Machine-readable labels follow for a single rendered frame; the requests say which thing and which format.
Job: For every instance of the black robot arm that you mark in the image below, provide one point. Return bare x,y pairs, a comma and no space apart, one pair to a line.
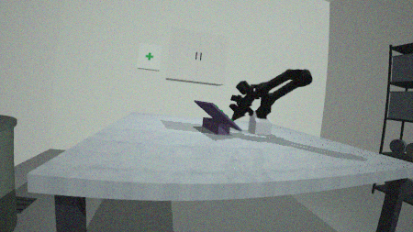
300,78

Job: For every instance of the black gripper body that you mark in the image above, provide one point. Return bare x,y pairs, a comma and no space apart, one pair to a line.
245,108

